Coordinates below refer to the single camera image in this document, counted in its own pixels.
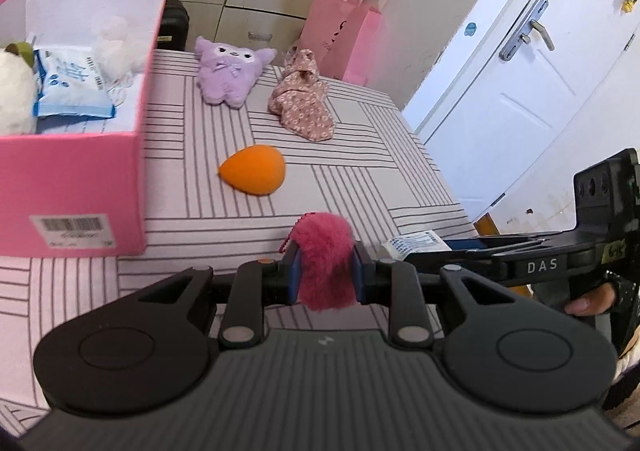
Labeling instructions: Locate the pink striped tablecloth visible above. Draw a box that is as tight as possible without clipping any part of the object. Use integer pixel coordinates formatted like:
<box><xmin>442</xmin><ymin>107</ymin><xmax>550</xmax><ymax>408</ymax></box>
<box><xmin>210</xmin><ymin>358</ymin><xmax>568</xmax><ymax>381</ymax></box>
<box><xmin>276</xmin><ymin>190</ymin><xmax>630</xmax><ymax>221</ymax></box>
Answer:
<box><xmin>0</xmin><ymin>48</ymin><xmax>478</xmax><ymax>427</ymax></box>

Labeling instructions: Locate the silver door handle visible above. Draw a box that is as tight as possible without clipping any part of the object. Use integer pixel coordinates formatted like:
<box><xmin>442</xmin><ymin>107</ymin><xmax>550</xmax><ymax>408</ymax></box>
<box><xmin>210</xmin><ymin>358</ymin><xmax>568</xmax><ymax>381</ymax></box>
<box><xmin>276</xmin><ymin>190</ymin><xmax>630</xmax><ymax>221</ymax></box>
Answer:
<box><xmin>500</xmin><ymin>0</ymin><xmax>556</xmax><ymax>62</ymax></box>

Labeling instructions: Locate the blue wet wipes packet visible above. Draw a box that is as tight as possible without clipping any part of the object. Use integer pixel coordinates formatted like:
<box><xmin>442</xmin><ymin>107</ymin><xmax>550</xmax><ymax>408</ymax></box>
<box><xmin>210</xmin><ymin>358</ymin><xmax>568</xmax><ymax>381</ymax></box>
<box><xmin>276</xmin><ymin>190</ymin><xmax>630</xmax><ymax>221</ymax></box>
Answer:
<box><xmin>34</xmin><ymin>46</ymin><xmax>117</xmax><ymax>119</ymax></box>

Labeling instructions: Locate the pink paper bag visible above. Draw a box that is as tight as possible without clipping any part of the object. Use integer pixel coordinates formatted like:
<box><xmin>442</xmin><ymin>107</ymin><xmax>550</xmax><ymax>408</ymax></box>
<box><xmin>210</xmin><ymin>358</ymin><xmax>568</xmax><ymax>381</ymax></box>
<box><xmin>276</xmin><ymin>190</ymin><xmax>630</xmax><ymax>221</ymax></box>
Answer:
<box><xmin>299</xmin><ymin>0</ymin><xmax>403</xmax><ymax>86</ymax></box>

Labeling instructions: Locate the pink floral cloth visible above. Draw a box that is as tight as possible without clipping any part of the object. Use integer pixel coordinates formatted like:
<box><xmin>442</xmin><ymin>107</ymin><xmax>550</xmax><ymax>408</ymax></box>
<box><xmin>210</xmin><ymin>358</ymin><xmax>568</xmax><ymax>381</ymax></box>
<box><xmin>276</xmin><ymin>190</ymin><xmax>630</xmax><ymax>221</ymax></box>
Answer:
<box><xmin>267</xmin><ymin>50</ymin><xmax>336</xmax><ymax>141</ymax></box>

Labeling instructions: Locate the small white tissue packet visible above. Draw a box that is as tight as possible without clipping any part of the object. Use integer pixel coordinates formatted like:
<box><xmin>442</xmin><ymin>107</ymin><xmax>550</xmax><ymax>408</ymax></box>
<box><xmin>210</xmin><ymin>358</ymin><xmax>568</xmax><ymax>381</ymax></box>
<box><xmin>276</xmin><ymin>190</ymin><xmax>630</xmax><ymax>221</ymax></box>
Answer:
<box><xmin>382</xmin><ymin>230</ymin><xmax>451</xmax><ymax>262</ymax></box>

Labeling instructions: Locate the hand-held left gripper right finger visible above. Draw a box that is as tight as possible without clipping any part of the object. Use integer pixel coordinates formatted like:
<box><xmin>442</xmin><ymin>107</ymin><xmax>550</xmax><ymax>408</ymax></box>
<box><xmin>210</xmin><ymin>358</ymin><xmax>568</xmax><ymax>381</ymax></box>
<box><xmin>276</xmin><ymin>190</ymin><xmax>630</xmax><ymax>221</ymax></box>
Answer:
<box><xmin>351</xmin><ymin>242</ymin><xmax>531</xmax><ymax>349</ymax></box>

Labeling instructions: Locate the person's right forearm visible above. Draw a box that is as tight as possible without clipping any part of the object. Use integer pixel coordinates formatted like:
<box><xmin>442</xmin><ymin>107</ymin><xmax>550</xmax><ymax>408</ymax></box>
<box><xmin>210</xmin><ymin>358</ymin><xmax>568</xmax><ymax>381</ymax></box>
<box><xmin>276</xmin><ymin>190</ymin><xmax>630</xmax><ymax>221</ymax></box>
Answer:
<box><xmin>602</xmin><ymin>271</ymin><xmax>640</xmax><ymax>382</ymax></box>

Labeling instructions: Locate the white plush toy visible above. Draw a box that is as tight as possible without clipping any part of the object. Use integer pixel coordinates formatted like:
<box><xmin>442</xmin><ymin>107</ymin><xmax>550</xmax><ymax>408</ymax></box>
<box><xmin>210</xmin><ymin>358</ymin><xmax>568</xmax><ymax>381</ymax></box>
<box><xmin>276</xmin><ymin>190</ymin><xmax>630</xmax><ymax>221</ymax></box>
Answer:
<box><xmin>0</xmin><ymin>48</ymin><xmax>41</xmax><ymax>136</ymax></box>

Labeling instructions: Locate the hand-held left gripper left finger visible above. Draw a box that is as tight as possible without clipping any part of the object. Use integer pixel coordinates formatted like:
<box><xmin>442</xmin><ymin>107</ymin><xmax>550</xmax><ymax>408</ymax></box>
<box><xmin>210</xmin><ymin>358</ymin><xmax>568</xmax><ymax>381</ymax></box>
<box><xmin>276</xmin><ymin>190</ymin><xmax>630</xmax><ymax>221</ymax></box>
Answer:
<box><xmin>135</xmin><ymin>248</ymin><xmax>302</xmax><ymax>351</ymax></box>

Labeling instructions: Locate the black suitcase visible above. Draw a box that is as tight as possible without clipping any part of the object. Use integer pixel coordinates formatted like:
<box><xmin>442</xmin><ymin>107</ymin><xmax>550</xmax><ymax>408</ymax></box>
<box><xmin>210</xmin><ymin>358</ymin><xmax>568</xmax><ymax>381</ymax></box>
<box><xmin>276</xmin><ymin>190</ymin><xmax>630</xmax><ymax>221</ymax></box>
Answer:
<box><xmin>159</xmin><ymin>0</ymin><xmax>191</xmax><ymax>52</ymax></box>

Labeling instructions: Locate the person's right hand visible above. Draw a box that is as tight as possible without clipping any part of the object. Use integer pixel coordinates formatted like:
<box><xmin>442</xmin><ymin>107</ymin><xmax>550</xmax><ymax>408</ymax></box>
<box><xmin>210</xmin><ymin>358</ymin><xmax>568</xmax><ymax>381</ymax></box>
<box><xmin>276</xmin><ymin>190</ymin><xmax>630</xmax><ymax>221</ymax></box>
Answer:
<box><xmin>565</xmin><ymin>281</ymin><xmax>619</xmax><ymax>317</ymax></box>

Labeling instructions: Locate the white door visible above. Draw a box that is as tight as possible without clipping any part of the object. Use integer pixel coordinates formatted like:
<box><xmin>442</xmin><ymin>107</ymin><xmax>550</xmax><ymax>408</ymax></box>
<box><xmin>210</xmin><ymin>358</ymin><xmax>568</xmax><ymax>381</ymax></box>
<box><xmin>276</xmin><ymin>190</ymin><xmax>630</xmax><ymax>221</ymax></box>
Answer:
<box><xmin>402</xmin><ymin>0</ymin><xmax>640</xmax><ymax>237</ymax></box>

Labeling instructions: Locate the white plastic bag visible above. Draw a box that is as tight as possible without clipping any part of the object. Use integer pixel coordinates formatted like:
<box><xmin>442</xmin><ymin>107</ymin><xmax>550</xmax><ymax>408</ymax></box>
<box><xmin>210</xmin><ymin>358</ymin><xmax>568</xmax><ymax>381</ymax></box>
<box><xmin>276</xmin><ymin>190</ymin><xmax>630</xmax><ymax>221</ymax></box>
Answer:
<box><xmin>94</xmin><ymin>17</ymin><xmax>152</xmax><ymax>74</ymax></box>

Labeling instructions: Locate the orange teardrop sponge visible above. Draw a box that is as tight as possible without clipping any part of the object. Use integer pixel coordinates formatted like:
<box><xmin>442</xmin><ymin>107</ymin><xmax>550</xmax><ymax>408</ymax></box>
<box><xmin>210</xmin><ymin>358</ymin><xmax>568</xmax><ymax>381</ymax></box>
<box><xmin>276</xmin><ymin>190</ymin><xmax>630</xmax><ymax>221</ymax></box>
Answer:
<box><xmin>218</xmin><ymin>145</ymin><xmax>287</xmax><ymax>191</ymax></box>

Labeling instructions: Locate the purple plush toy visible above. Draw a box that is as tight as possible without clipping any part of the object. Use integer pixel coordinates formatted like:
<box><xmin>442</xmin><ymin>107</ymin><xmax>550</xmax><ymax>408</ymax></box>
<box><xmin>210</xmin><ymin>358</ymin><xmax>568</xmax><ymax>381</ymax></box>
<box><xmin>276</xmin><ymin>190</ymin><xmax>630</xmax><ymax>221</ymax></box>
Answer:
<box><xmin>194</xmin><ymin>36</ymin><xmax>278</xmax><ymax>109</ymax></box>

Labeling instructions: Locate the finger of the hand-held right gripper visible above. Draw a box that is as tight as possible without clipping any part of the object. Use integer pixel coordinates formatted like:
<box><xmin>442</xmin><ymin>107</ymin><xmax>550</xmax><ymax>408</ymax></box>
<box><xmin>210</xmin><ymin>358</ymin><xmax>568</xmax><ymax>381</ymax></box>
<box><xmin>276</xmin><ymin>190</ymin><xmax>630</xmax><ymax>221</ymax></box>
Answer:
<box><xmin>444</xmin><ymin>237</ymin><xmax>548</xmax><ymax>254</ymax></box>
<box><xmin>404</xmin><ymin>251</ymin><xmax>512</xmax><ymax>283</ymax></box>

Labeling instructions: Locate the green fuzzy ball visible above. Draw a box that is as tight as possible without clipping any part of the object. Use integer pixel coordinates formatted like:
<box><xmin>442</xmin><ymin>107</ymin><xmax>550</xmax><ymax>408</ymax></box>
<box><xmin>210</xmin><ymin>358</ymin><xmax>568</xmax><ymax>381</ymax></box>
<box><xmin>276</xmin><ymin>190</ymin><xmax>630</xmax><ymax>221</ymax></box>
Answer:
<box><xmin>5</xmin><ymin>42</ymin><xmax>37</xmax><ymax>71</ymax></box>

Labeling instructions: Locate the pink cardboard box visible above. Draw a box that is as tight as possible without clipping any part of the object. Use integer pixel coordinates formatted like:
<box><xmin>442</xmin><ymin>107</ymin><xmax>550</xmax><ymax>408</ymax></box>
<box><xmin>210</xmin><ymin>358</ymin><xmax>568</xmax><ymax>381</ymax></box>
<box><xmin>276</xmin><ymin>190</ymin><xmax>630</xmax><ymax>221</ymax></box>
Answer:
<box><xmin>0</xmin><ymin>0</ymin><xmax>173</xmax><ymax>256</ymax></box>

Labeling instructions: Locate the magenta fluffy keychain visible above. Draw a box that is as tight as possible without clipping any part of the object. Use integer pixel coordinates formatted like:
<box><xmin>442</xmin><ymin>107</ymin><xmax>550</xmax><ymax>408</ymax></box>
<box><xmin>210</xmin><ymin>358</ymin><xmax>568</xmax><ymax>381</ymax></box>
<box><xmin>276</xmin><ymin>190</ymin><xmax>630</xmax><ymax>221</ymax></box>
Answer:
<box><xmin>280</xmin><ymin>212</ymin><xmax>357</xmax><ymax>313</ymax></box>

